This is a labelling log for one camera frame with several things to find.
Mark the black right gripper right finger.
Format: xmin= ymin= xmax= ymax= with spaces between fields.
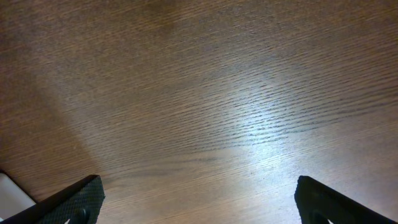
xmin=294 ymin=175 xmax=397 ymax=224

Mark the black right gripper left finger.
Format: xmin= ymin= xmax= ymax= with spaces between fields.
xmin=1 ymin=175 xmax=105 ymax=224

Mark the white plastic cutlery tray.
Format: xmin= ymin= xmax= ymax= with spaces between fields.
xmin=0 ymin=173 xmax=36 ymax=221

